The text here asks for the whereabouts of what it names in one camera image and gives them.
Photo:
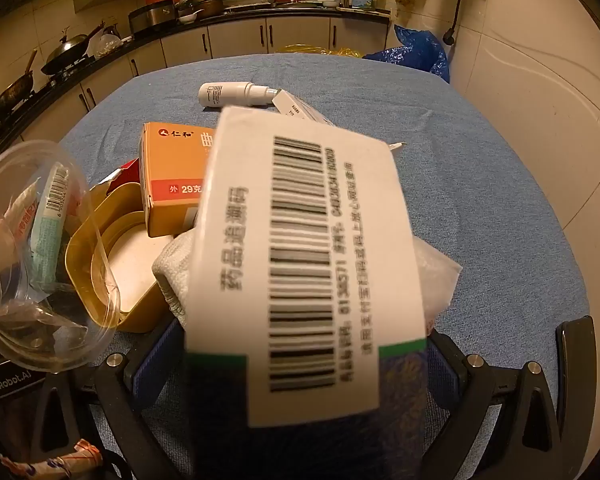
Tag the red foil wrapper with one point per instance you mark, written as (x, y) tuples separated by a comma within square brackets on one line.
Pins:
[(125, 172)]

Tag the dark countertop oven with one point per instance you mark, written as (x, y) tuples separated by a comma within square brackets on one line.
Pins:
[(150, 17)]

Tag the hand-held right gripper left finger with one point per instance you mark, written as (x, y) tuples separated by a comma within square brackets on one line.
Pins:
[(147, 365)]

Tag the white barcode medicine box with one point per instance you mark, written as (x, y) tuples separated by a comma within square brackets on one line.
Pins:
[(305, 235)]

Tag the orange medicine box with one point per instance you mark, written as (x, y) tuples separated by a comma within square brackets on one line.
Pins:
[(175, 170)]

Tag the yellow plastic bag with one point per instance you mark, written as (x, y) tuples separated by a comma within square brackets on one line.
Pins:
[(340, 51)]

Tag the clear plastic container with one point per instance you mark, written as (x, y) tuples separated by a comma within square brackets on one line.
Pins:
[(30, 342)]

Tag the blue plastic bag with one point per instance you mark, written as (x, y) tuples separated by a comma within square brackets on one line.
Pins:
[(420, 50)]

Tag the white red printed packet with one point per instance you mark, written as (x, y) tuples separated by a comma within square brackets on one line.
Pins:
[(20, 215)]

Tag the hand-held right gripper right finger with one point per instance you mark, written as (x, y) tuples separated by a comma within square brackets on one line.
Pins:
[(445, 375)]

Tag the blue tablecloth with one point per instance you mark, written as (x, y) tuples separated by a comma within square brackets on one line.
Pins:
[(480, 210)]

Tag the white spray bottle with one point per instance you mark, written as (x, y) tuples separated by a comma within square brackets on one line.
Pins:
[(225, 94)]

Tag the white cloth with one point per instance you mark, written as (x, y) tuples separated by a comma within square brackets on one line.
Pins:
[(175, 270)]

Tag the teal white tube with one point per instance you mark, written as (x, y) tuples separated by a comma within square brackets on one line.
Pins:
[(55, 220)]

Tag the small white bowl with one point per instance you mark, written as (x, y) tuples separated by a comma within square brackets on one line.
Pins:
[(187, 16)]

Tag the stacked cooking pots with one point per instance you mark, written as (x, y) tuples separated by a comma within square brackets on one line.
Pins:
[(202, 5)]

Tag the orange white striped wrapper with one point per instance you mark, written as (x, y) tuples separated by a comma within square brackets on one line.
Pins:
[(70, 460)]

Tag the beige base cabinets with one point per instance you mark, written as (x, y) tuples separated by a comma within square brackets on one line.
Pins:
[(230, 40)]

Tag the black kitchen countertop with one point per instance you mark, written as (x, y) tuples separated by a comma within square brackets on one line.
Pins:
[(280, 11)]

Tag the black smartphone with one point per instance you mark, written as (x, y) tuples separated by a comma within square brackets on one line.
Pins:
[(577, 360)]

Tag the dark frying pan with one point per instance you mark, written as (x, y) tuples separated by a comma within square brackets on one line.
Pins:
[(7, 95)]

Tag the long white carton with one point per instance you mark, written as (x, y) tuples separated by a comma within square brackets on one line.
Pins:
[(292, 105)]

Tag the steel wok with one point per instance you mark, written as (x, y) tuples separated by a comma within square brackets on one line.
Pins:
[(67, 52)]

